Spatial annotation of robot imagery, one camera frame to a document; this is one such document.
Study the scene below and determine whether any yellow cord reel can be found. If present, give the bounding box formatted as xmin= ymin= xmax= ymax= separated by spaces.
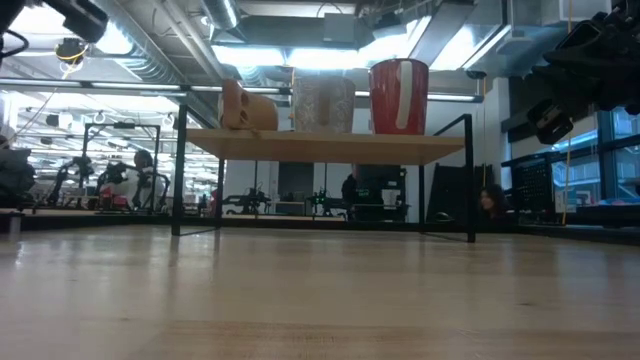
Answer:
xmin=53 ymin=37 xmax=91 ymax=66

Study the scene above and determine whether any grey ceiling box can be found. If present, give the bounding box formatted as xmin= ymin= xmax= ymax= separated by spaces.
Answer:
xmin=322 ymin=12 xmax=360 ymax=45

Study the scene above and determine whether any black leaning panel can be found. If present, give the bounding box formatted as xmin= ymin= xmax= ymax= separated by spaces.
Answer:
xmin=427 ymin=163 xmax=494 ymax=225

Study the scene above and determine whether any black monitor cart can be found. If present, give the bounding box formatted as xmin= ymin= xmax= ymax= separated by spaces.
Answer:
xmin=349 ymin=164 xmax=414 ymax=222

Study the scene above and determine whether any long light strip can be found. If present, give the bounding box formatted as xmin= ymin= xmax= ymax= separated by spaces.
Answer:
xmin=0 ymin=77 xmax=485 ymax=104

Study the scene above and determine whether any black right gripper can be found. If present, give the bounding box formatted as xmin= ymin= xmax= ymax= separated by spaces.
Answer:
xmin=526 ymin=0 xmax=640 ymax=147

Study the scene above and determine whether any tan face-shaped mug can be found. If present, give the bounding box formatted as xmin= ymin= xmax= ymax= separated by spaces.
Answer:
xmin=218 ymin=78 xmax=280 ymax=133

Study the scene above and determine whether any black table edge rail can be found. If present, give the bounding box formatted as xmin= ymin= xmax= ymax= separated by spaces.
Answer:
xmin=0 ymin=212 xmax=640 ymax=246

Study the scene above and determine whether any white embossed mug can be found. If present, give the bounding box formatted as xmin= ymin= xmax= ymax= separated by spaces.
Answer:
xmin=292 ymin=74 xmax=357 ymax=134

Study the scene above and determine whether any red mug white handle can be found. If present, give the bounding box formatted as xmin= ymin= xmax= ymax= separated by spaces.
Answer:
xmin=368 ymin=58 xmax=430 ymax=136

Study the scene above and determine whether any wooden shelf black metal frame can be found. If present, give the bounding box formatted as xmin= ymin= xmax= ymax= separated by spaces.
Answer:
xmin=171 ymin=103 xmax=477 ymax=245

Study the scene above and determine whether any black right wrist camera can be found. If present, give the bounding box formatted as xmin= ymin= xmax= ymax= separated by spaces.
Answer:
xmin=553 ymin=18 xmax=607 ymax=52

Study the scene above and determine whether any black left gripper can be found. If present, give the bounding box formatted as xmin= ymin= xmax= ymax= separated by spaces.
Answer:
xmin=43 ymin=0 xmax=109 ymax=44

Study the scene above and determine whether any silver round ventilation duct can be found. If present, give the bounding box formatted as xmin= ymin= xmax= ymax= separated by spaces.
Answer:
xmin=202 ymin=0 xmax=239 ymax=31

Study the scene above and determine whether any black perforated cabinet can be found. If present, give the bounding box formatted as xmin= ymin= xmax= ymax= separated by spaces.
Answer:
xmin=501 ymin=152 xmax=556 ymax=226

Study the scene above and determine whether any person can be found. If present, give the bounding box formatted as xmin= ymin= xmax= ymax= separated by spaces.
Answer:
xmin=122 ymin=148 xmax=169 ymax=209
xmin=478 ymin=183 xmax=512 ymax=225
xmin=0 ymin=134 xmax=37 ymax=209
xmin=341 ymin=172 xmax=374 ymax=221

